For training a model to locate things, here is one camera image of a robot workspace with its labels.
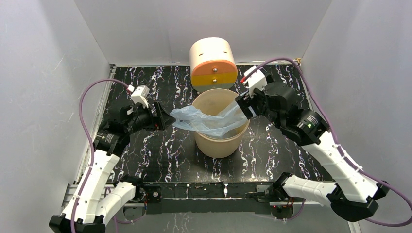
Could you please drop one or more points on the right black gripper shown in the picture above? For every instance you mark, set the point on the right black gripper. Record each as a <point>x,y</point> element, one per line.
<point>243,101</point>

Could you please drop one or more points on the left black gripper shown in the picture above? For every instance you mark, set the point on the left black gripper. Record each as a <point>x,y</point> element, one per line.
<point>162,120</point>

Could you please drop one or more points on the light blue plastic bag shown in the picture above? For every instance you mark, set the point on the light blue plastic bag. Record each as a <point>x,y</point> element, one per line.
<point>220,126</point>

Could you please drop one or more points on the beige round trash bin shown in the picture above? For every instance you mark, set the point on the beige round trash bin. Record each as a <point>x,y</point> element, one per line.
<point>212,102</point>

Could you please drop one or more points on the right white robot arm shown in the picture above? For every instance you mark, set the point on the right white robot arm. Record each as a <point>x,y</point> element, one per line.
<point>350,194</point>

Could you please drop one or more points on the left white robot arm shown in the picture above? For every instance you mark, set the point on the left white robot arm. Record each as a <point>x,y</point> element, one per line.
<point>86,211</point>

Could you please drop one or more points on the round cream drawer cabinet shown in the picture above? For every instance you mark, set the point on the round cream drawer cabinet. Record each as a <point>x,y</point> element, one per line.
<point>212,64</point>

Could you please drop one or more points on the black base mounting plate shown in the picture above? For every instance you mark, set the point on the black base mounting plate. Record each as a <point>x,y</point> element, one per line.
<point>216,197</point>

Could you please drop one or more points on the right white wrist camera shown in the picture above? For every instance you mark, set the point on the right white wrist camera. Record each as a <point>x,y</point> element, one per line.
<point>254,80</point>

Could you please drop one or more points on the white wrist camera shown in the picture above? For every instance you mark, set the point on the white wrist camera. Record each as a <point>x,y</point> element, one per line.
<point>254,80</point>
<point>139,95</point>

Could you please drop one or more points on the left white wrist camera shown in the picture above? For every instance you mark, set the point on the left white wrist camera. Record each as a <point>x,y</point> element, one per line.
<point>139,95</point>

